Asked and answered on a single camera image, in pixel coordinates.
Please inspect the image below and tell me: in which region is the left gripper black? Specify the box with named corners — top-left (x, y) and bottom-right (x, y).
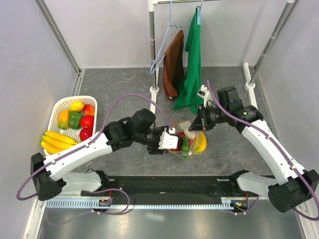
top-left (134, 126), bottom-right (171, 156)

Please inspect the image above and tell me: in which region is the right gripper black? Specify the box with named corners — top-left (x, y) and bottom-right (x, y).
top-left (189, 103), bottom-right (229, 131)

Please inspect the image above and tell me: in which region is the white radish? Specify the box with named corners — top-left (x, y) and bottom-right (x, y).
top-left (179, 120), bottom-right (196, 140)

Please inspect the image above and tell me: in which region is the clear zip top bag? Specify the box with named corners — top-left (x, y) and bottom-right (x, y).
top-left (168, 119), bottom-right (211, 160)

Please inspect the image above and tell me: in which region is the yellow banana bunch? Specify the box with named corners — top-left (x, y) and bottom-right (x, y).
top-left (194, 131), bottom-right (207, 154)
top-left (41, 131), bottom-right (78, 154)

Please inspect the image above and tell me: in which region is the red dragon fruit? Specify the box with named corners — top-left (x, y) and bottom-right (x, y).
top-left (169, 132), bottom-right (186, 153)

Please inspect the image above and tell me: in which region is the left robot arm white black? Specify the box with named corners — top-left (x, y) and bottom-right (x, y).
top-left (30, 109), bottom-right (175, 201)

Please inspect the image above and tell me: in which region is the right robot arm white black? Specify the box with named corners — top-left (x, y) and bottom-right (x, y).
top-left (189, 85), bottom-right (319, 213)

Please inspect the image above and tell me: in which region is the green chili pepper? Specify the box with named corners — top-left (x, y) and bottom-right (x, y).
top-left (181, 136), bottom-right (189, 159)

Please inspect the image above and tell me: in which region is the green t-shirt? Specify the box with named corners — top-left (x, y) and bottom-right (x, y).
top-left (173, 11), bottom-right (203, 114)

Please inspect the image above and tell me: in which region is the metal clothes rack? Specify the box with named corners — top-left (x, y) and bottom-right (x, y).
top-left (148, 0), bottom-right (297, 113)

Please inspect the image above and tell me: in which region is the brown towel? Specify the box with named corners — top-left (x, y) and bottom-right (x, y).
top-left (163, 30), bottom-right (184, 101)

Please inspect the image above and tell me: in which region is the red peach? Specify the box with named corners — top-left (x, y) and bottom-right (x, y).
top-left (83, 104), bottom-right (95, 117)

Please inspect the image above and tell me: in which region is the green bell pepper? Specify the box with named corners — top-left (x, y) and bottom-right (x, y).
top-left (69, 112), bottom-right (83, 129)

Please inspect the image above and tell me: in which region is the yellow mango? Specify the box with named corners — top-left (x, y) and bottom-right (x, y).
top-left (69, 101), bottom-right (85, 113)

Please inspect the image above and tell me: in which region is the orange green papaya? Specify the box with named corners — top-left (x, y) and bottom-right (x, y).
top-left (58, 110), bottom-right (70, 130)

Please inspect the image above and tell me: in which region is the white plastic basket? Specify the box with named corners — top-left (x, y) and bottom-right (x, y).
top-left (41, 96), bottom-right (97, 155)

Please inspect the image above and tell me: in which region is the blue hanger under shirt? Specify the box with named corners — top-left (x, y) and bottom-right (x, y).
top-left (196, 0), bottom-right (203, 25)

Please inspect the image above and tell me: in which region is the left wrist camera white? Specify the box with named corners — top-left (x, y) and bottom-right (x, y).
top-left (159, 127), bottom-right (178, 150)

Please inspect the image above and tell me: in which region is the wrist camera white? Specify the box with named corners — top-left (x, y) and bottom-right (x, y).
top-left (159, 127), bottom-right (178, 150)
top-left (197, 85), bottom-right (214, 107)

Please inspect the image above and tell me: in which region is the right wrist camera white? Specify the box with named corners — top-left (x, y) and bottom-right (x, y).
top-left (197, 85), bottom-right (214, 107)

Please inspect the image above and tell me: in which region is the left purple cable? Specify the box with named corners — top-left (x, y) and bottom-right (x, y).
top-left (16, 93), bottom-right (172, 227)

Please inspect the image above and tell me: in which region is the purple cable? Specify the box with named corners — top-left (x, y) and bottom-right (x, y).
top-left (205, 79), bottom-right (319, 222)
top-left (16, 93), bottom-right (172, 227)

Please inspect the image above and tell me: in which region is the light blue wire hanger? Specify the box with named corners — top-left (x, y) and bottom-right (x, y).
top-left (150, 0), bottom-right (182, 74)

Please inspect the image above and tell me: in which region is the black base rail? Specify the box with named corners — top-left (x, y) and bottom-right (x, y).
top-left (79, 174), bottom-right (260, 207)

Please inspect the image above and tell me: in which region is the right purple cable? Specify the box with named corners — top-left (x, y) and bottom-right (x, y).
top-left (205, 79), bottom-right (319, 222)

